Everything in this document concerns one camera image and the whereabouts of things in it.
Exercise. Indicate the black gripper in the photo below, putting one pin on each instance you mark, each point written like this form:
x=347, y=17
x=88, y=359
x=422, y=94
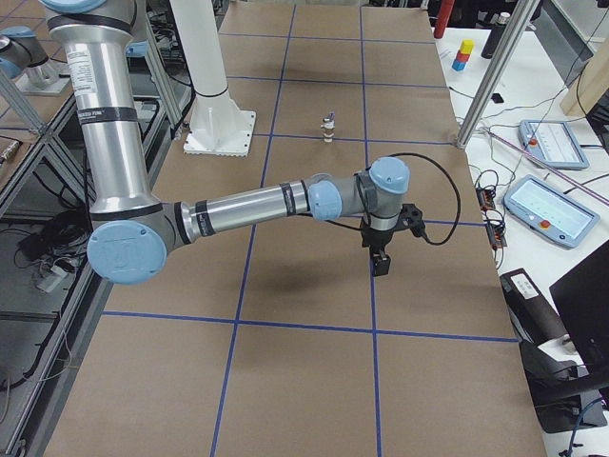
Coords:
x=376, y=239

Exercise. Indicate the white PPR valve with handle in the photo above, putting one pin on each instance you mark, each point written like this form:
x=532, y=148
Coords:
x=328, y=127

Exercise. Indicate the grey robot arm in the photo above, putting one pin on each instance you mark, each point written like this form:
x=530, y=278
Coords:
x=27, y=64
x=134, y=231

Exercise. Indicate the orange circuit board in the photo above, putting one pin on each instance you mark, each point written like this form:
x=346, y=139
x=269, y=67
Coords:
x=486, y=198

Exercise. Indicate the near teach pendant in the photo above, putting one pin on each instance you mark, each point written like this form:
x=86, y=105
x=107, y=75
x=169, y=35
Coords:
x=549, y=212

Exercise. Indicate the teach pendant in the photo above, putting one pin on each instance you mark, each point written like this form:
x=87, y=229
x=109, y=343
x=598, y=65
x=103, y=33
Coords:
x=549, y=212
x=553, y=143

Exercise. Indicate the far teach pendant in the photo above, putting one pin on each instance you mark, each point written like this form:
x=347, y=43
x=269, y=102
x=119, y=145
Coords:
x=553, y=143

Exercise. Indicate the black monitor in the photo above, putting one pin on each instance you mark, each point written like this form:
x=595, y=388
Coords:
x=581, y=298

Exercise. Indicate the stacked coloured blocks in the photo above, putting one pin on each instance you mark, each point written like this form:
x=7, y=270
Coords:
x=463, y=55

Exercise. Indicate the black bottle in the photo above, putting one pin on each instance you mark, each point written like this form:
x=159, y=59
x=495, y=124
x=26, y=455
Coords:
x=495, y=35

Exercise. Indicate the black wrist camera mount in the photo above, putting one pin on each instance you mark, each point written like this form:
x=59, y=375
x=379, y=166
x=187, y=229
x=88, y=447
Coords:
x=410, y=218

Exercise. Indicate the white camera mast base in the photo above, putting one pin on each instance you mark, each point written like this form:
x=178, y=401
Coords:
x=217, y=125

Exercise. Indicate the aluminium frame post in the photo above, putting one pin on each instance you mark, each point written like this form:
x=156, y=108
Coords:
x=509, y=40

